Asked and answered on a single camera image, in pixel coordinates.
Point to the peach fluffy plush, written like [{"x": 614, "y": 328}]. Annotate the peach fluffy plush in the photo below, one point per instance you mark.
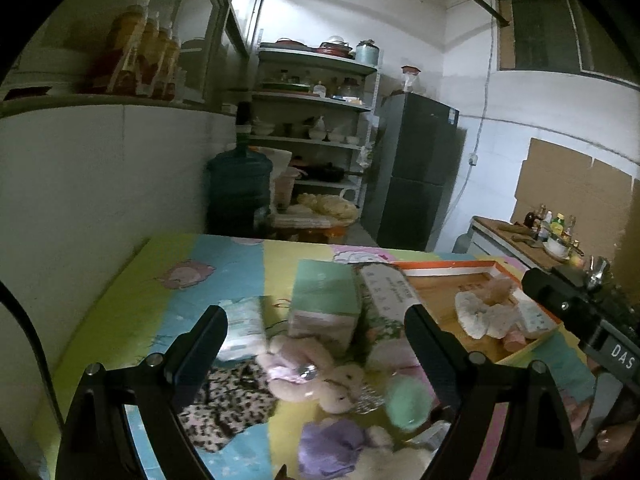
[{"x": 487, "y": 292}]

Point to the small shiny metal object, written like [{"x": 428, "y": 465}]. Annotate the small shiny metal object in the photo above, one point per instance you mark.
[{"x": 597, "y": 270}]

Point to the row of white bowls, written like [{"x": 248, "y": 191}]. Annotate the row of white bowls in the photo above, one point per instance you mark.
[{"x": 320, "y": 132}]

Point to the dark green water jug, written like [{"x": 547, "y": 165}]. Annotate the dark green water jug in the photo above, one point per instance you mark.
[{"x": 240, "y": 185}]

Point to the large amber pickle jar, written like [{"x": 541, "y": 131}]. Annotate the large amber pickle jar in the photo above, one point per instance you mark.
[{"x": 122, "y": 50}]

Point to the red rimmed pan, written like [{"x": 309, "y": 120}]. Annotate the red rimmed pan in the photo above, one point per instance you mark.
[{"x": 291, "y": 43}]

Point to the glass jar with red lid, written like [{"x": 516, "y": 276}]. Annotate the glass jar with red lid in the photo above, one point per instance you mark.
[{"x": 411, "y": 79}]

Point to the green screened window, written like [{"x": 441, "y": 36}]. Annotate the green screened window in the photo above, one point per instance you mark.
[{"x": 550, "y": 35}]

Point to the pale blue kettle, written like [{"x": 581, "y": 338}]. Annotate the pale blue kettle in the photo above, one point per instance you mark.
[{"x": 367, "y": 51}]

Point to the group of condiment bottles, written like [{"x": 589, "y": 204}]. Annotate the group of condiment bottles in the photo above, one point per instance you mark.
[{"x": 550, "y": 222}]

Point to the colourful cartoon printed bed sheet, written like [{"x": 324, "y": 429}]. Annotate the colourful cartoon printed bed sheet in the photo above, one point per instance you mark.
[{"x": 150, "y": 270}]

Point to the stacked pots with lids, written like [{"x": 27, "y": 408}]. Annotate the stacked pots with lids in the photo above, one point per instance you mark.
[{"x": 336, "y": 47}]

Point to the purple plush toy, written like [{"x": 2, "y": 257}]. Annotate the purple plush toy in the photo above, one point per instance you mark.
[{"x": 332, "y": 447}]

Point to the medium amber pickle jar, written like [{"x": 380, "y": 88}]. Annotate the medium amber pickle jar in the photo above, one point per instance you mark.
[{"x": 151, "y": 57}]

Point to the translucent plastic container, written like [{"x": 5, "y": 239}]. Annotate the translucent plastic container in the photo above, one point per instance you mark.
[{"x": 286, "y": 187}]

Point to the mint green plush ball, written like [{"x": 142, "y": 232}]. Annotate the mint green plush ball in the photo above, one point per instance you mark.
[{"x": 407, "y": 402}]

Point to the white metal shelf rack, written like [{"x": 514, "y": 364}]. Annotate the white metal shelf rack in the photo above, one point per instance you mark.
[{"x": 310, "y": 97}]

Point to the pale green cardboard box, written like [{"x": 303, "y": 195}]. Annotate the pale green cardboard box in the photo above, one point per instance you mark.
[{"x": 325, "y": 295}]

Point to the cream teddy bear plush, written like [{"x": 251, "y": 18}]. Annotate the cream teddy bear plush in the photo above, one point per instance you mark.
[{"x": 310, "y": 375}]

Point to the orange stool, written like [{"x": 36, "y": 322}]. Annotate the orange stool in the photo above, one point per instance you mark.
[{"x": 320, "y": 234}]

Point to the small amber pickle jar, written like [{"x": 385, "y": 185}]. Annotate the small amber pickle jar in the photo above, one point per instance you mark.
[{"x": 169, "y": 65}]

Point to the small white tissue pack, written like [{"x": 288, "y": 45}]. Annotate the small white tissue pack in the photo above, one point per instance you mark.
[{"x": 242, "y": 330}]

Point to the grey gas cylinder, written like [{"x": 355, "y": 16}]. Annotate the grey gas cylinder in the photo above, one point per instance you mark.
[{"x": 462, "y": 244}]

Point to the black wok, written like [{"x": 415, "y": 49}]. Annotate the black wok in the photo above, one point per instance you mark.
[{"x": 322, "y": 171}]

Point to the kitchen counter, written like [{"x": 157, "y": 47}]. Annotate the kitchen counter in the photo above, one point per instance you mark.
[{"x": 500, "y": 232}]

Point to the orange rimmed cardboard box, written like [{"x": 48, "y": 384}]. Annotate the orange rimmed cardboard box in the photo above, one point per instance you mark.
[{"x": 440, "y": 285}]

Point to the dark grey fridge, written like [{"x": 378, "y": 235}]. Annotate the dark grey fridge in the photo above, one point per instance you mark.
[{"x": 415, "y": 170}]

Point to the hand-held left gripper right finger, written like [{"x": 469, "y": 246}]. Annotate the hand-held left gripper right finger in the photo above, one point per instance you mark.
[{"x": 430, "y": 355}]

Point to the white dotted scrunchie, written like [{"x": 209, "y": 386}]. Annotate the white dotted scrunchie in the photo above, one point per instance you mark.
[{"x": 480, "y": 315}]

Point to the row of small jars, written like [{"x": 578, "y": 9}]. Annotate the row of small jars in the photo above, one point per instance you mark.
[{"x": 310, "y": 89}]

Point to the pink pouch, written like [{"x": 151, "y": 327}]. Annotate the pink pouch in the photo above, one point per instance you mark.
[{"x": 517, "y": 341}]

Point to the large floral tissue pack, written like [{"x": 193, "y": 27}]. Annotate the large floral tissue pack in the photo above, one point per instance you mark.
[{"x": 387, "y": 310}]

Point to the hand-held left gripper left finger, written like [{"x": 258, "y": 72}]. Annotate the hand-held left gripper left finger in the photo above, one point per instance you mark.
[{"x": 200, "y": 350}]

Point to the white bowl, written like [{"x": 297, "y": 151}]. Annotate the white bowl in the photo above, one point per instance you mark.
[{"x": 556, "y": 249}]

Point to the small labelled bottle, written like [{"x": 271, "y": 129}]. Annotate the small labelled bottle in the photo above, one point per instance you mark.
[{"x": 435, "y": 433}]

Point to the black stove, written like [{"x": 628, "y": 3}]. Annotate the black stove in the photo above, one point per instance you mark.
[{"x": 625, "y": 300}]

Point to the cardboard sheet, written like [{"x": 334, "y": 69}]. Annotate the cardboard sheet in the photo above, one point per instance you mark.
[{"x": 565, "y": 175}]

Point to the pale yellow lumpy pile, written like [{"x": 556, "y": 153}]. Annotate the pale yellow lumpy pile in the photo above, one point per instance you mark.
[{"x": 325, "y": 205}]

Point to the leopard print cloth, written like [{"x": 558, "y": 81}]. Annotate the leopard print cloth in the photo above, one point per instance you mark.
[{"x": 225, "y": 410}]

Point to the round woven tray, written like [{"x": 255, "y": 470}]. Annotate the round woven tray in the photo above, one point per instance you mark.
[{"x": 300, "y": 221}]

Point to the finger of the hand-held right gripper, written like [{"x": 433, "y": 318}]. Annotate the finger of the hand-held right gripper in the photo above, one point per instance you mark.
[{"x": 560, "y": 300}]

